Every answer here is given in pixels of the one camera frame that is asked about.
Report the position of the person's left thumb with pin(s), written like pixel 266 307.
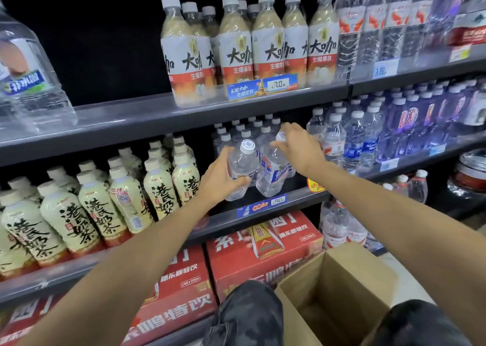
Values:
pixel 240 184

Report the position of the blue shelf price strip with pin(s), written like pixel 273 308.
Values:
pixel 262 205

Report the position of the yellow white shelf price tag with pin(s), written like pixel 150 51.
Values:
pixel 460 53

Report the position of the row of beige coffee bottles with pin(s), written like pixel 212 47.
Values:
pixel 246 49

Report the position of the group of purple water bottles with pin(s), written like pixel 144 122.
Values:
pixel 429 117

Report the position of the group of small clear bottles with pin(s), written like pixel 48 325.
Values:
pixel 243 131

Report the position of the blue yellow shelf price tag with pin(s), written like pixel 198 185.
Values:
pixel 262 87

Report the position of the person's right hand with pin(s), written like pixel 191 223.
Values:
pixel 305 152

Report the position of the person's right thumb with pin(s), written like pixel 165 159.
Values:
pixel 281 150

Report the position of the clear white cap drink bottle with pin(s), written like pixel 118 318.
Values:
pixel 270 174
pixel 245 163

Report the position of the person's right forearm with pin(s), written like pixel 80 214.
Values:
pixel 402 224

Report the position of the person's leg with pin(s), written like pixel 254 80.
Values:
pixel 246 315
pixel 417 325

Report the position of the red drink carton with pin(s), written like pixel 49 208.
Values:
pixel 26 319
pixel 262 250
pixel 182 300

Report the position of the person's left hand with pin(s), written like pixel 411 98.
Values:
pixel 214 182

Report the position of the group of blue label water bottles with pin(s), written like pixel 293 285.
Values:
pixel 351 140

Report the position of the clear red label water bottle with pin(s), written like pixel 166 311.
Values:
pixel 334 226
pixel 357 230

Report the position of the clear jar with red label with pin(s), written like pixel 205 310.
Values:
pixel 469 174

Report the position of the person's left forearm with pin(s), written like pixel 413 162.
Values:
pixel 125 269

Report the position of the orange round shelf sticker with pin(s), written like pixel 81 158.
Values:
pixel 315 186

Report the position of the grey metal shelf board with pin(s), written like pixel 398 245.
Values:
pixel 425 68
pixel 125 123
pixel 417 161
pixel 227 220

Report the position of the pale blue shelf price tag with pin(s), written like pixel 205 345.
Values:
pixel 437 150
pixel 389 165

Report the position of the row of red label water bottles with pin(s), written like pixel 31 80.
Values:
pixel 374 26

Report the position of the person's right leg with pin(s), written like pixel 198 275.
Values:
pixel 417 325

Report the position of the large clear water jug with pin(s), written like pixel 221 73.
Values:
pixel 30 79

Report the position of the group of cream milk tea bottles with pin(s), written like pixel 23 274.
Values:
pixel 91 209

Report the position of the person's left leg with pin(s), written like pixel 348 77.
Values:
pixel 246 315

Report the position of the open brown cardboard box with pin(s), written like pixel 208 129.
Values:
pixel 341 281

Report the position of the small clear white cap bottle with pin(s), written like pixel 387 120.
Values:
pixel 400 185
pixel 417 186

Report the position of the tall clear purple tinted bottle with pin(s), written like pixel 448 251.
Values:
pixel 444 11

